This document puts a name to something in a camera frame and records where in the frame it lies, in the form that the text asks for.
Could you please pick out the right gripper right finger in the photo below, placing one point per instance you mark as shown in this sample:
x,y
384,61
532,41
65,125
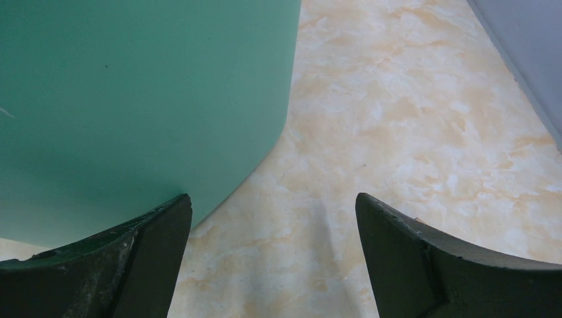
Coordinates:
x,y
416,270

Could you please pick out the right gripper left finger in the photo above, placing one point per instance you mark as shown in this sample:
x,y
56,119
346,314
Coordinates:
x,y
129,270

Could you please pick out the green plastic trash bin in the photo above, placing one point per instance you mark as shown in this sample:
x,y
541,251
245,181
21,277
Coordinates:
x,y
111,108

